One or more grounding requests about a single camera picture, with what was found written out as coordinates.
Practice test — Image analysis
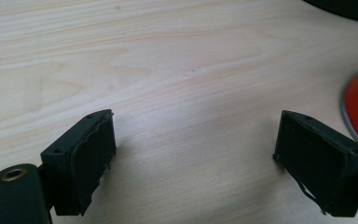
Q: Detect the dark round object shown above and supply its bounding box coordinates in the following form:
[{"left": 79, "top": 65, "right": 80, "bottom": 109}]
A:
[{"left": 302, "top": 0, "right": 358, "bottom": 25}]

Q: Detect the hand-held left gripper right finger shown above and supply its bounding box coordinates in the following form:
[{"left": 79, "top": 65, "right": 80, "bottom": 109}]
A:
[{"left": 272, "top": 109, "right": 358, "bottom": 217}]

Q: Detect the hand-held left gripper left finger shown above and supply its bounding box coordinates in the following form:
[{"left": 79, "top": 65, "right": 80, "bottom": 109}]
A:
[{"left": 40, "top": 108, "right": 117, "bottom": 217}]

